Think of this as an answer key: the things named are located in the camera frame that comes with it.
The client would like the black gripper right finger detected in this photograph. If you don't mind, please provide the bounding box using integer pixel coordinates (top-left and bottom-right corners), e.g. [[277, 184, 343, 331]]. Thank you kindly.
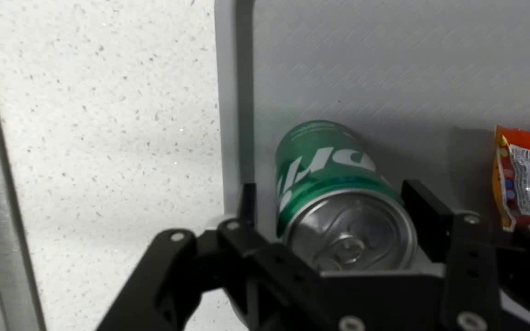
[[400, 179, 530, 331]]

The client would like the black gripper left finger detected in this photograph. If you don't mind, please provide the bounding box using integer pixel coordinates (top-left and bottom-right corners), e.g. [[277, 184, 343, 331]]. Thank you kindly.
[[96, 181, 324, 331]]

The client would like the green Sprite can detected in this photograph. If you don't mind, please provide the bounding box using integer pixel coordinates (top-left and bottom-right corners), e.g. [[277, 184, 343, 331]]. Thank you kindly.
[[275, 118, 422, 276]]

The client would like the grey plastic tray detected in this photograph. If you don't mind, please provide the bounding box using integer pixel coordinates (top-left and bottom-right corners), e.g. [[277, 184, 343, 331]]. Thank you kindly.
[[214, 0, 530, 291]]

